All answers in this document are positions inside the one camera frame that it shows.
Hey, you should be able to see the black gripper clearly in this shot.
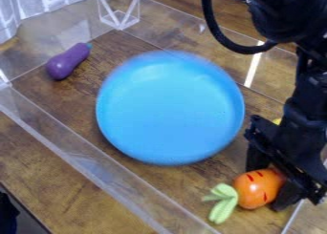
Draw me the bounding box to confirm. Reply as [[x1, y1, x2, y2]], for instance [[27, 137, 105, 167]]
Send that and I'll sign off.
[[244, 98, 327, 211]]

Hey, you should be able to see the blue round tray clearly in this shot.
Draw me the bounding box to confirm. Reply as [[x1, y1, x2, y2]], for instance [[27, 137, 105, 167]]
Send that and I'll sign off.
[[96, 51, 245, 165]]

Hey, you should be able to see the yellow toy lemon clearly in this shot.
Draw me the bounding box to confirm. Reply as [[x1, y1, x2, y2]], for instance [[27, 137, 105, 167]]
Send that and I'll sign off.
[[272, 118, 281, 125]]

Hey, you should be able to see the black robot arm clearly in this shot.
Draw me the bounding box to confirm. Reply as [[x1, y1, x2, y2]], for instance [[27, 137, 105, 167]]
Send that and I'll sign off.
[[245, 0, 327, 211]]

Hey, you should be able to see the orange toy carrot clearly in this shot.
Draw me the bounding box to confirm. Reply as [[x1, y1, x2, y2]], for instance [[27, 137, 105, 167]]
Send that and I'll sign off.
[[201, 168, 285, 224]]

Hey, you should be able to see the purple toy eggplant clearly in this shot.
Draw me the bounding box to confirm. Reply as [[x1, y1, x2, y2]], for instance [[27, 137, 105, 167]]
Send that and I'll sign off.
[[45, 43, 92, 80]]

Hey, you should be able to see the white brick-pattern curtain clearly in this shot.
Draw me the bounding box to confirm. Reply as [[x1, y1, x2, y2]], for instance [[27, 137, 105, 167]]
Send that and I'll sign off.
[[0, 0, 84, 44]]

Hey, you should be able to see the black cable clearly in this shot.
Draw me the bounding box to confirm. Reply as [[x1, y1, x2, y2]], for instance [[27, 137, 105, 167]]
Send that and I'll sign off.
[[200, 0, 280, 55]]

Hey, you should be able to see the clear acrylic enclosure wall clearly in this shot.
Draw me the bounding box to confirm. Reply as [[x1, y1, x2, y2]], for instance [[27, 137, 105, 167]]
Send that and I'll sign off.
[[0, 0, 327, 234]]

